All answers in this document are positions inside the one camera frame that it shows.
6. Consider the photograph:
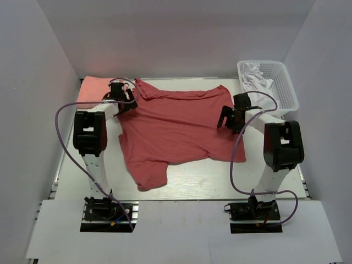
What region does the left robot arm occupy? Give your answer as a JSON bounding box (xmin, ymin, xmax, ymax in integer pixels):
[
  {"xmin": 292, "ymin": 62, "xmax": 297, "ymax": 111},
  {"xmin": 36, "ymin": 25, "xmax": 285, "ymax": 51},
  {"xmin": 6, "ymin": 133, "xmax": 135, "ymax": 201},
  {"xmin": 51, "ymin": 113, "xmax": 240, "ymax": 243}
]
[{"xmin": 73, "ymin": 79, "xmax": 138, "ymax": 219}]

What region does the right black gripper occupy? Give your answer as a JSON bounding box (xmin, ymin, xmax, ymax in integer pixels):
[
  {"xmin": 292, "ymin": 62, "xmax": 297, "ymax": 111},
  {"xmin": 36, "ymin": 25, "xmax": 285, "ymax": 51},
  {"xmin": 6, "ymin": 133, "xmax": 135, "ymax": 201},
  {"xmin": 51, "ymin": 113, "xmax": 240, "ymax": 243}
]
[{"xmin": 218, "ymin": 106, "xmax": 248, "ymax": 135}]

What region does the folded salmon t-shirt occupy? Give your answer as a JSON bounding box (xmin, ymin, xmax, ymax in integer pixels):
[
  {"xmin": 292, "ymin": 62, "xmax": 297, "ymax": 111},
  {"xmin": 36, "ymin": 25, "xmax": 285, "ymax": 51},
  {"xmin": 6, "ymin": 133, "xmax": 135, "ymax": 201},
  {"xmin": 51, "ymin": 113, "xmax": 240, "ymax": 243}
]
[{"xmin": 77, "ymin": 76, "xmax": 111, "ymax": 102}]

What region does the white crumpled t-shirt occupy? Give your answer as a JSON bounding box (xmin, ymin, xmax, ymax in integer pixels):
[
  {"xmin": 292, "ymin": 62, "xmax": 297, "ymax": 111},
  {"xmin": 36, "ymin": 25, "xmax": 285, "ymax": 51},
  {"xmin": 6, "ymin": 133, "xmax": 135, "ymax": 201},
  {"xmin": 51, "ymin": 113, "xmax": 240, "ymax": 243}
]
[{"xmin": 239, "ymin": 62, "xmax": 279, "ymax": 110}]

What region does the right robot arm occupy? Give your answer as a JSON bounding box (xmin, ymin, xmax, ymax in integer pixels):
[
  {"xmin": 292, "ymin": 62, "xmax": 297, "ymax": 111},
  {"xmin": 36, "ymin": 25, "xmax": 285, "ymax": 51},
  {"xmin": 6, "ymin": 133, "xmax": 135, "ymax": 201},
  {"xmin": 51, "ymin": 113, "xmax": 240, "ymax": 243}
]
[{"xmin": 217, "ymin": 91, "xmax": 305, "ymax": 219}]

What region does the red t-shirt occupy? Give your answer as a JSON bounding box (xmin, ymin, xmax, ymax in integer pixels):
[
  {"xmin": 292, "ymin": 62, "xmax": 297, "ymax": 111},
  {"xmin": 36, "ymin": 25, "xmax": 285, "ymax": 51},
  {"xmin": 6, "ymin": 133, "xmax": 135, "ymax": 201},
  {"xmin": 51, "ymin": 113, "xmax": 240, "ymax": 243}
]
[{"xmin": 118, "ymin": 79, "xmax": 246, "ymax": 191}]

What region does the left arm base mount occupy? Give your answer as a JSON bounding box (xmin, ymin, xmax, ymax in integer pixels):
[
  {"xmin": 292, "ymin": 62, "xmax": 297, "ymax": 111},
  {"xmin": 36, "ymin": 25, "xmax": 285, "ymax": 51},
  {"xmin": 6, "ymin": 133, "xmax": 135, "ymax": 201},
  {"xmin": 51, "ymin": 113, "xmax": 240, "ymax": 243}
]
[{"xmin": 80, "ymin": 199, "xmax": 139, "ymax": 233}]

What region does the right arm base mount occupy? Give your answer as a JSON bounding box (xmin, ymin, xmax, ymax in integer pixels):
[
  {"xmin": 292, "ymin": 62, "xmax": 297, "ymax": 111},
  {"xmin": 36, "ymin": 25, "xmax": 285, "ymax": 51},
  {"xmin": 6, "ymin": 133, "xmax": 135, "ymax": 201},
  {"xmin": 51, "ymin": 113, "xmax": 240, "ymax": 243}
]
[{"xmin": 224, "ymin": 202, "xmax": 283, "ymax": 234}]

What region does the white plastic basket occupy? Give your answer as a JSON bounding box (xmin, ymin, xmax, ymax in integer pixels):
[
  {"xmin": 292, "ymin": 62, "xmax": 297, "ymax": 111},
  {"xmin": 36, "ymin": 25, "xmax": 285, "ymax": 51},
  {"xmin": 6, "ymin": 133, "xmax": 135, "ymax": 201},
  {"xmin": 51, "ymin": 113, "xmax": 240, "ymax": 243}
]
[{"xmin": 237, "ymin": 60, "xmax": 299, "ymax": 117}]

